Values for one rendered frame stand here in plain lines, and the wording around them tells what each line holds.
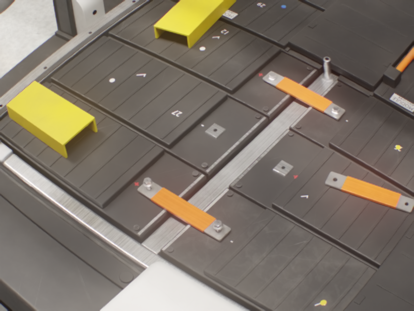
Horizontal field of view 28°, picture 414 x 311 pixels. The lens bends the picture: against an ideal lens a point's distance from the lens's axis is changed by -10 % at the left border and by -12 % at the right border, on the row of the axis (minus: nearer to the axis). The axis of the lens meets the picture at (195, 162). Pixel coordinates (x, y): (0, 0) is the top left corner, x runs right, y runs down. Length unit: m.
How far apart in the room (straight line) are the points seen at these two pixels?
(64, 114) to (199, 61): 0.25
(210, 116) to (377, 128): 0.27
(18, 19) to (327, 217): 2.40
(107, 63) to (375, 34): 0.48
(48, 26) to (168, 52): 1.89
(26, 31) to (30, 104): 1.96
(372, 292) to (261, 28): 0.59
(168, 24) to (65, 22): 0.33
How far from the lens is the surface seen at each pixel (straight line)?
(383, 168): 1.32
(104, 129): 1.40
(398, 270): 1.19
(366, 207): 1.26
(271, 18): 1.58
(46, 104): 1.43
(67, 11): 1.76
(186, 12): 1.55
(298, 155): 1.34
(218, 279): 1.20
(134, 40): 1.56
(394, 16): 1.60
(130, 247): 1.26
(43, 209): 1.17
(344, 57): 1.48
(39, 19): 3.43
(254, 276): 1.19
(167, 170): 1.34
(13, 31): 3.42
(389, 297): 1.16
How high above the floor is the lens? 1.97
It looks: 47 degrees down
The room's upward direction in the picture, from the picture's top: 8 degrees counter-clockwise
